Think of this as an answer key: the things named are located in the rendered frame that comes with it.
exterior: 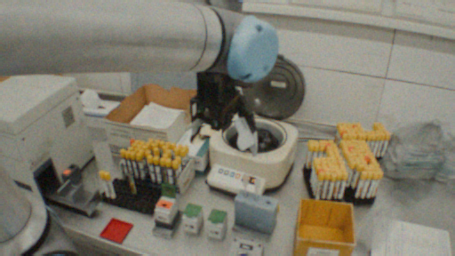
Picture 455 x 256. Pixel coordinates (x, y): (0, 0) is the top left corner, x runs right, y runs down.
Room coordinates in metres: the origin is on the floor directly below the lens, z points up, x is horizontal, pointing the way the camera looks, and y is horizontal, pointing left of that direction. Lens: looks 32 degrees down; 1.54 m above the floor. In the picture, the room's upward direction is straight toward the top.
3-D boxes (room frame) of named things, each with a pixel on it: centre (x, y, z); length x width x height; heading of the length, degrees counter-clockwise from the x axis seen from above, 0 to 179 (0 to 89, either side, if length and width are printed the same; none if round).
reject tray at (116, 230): (0.55, 0.30, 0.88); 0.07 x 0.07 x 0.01; 73
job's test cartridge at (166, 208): (0.59, 0.16, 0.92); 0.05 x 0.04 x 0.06; 164
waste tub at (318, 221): (0.51, -0.22, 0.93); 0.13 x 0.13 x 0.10; 78
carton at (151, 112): (0.99, 0.26, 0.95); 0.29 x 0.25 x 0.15; 163
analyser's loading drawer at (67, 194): (0.65, 0.47, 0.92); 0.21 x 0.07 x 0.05; 73
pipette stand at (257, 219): (0.58, -0.06, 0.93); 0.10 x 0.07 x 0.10; 65
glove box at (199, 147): (0.92, 0.09, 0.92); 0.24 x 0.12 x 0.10; 163
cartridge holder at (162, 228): (0.59, 0.16, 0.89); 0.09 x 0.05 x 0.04; 164
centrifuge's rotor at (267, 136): (0.84, -0.07, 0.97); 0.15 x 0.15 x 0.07
